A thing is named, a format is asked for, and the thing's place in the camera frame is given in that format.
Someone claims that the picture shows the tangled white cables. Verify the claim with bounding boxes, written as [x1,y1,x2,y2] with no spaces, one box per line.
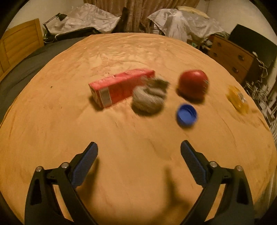
[244,51,276,122]

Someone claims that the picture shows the wooden dresser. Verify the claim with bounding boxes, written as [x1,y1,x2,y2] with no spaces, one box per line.
[208,35,262,84]

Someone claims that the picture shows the blue bottle cap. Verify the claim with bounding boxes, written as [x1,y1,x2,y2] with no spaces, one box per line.
[176,104,198,127]

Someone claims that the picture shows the silver plastic cover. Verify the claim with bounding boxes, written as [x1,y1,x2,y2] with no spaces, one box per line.
[148,9,226,43]
[47,3,121,35]

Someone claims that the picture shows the pink red box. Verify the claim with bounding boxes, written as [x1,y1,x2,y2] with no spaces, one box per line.
[89,68,155,108]

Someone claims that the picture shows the black television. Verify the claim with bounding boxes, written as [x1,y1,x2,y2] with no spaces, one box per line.
[229,24,276,68]

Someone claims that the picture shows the red round container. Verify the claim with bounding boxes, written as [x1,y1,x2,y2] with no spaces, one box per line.
[177,70,209,102]

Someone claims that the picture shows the left silver plastic cover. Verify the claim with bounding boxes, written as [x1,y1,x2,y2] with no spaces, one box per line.
[47,3,121,35]

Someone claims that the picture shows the dark grey mattress sheet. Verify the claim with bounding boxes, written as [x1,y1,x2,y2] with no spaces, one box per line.
[0,37,84,120]

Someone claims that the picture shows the wooden headboard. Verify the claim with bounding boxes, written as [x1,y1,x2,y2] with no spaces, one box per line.
[0,18,44,80]

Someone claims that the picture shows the right silver plastic cover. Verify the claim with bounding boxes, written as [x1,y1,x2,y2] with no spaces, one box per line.
[148,9,226,43]

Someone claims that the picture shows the tan bed blanket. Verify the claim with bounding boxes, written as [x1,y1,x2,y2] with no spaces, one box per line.
[1,33,276,224]

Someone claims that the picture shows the black desk lamp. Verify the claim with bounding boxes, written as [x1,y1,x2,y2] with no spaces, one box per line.
[43,13,68,43]

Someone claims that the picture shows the yellow plastic wrapper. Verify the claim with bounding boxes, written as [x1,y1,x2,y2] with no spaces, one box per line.
[226,86,249,114]

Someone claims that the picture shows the grey balled sock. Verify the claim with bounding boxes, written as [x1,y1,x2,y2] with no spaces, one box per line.
[132,77,169,114]

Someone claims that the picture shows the brown curtain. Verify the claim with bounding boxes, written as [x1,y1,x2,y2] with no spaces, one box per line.
[84,0,200,32]

